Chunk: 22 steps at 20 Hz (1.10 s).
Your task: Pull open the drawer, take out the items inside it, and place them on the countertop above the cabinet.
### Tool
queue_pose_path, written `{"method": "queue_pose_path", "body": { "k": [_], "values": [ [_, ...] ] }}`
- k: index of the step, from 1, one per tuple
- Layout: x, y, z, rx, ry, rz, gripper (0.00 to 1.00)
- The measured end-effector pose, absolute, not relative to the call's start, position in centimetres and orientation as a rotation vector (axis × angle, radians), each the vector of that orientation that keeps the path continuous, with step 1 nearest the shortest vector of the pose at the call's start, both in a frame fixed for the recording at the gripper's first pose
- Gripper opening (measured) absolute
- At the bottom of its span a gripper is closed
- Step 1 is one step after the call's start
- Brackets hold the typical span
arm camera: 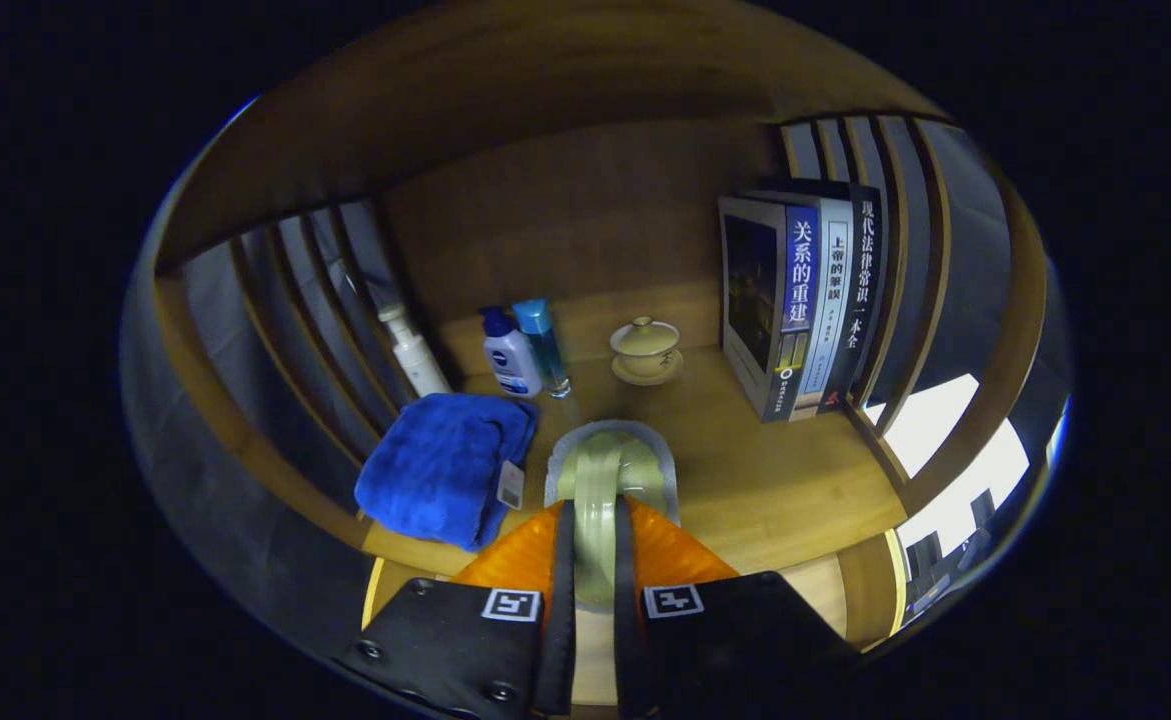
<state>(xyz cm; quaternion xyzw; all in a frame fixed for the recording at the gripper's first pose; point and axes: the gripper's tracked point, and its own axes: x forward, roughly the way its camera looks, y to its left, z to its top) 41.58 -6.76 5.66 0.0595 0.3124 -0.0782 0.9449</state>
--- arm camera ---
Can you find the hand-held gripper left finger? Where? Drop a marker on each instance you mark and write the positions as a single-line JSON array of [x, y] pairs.
[[563, 640]]

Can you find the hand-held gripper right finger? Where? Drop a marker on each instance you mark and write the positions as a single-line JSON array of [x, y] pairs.
[[627, 640]]

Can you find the wooden countertop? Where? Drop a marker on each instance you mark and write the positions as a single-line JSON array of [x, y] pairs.
[[745, 470]]

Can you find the wooden cabinet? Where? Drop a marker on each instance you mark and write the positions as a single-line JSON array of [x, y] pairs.
[[565, 220]]

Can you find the blue towel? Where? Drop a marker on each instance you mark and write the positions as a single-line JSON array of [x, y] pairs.
[[435, 465]]

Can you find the white bottle with blue cap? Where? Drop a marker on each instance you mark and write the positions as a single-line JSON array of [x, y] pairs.
[[510, 360]]

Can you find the beige lidded teacup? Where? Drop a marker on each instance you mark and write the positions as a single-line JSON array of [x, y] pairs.
[[645, 350]]

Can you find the slim teal bottle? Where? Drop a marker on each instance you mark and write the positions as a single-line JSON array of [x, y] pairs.
[[543, 345]]

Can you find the white pump bottle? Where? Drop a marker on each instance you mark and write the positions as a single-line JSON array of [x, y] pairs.
[[420, 365]]

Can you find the black bracket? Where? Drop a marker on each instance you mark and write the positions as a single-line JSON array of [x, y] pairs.
[[982, 508], [923, 555]]

